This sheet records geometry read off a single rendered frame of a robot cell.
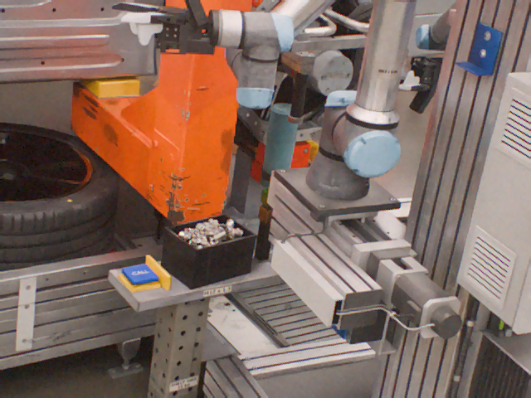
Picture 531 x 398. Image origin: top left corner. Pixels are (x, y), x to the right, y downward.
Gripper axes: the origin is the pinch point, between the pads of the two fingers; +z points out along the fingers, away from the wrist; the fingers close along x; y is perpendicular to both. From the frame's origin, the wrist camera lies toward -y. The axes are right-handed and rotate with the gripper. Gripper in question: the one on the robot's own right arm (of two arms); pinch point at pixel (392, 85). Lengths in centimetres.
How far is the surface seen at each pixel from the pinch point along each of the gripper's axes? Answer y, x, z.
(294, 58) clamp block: 10.3, -1.3, 36.5
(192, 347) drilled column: -58, 27, 77
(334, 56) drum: 8.1, -6.3, 18.6
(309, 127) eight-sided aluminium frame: -21.0, -21.7, 11.1
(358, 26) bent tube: 17.2, -4.7, 12.9
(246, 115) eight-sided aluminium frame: -14.3, -20.5, 37.1
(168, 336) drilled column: -55, 25, 83
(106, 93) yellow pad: -13, -43, 72
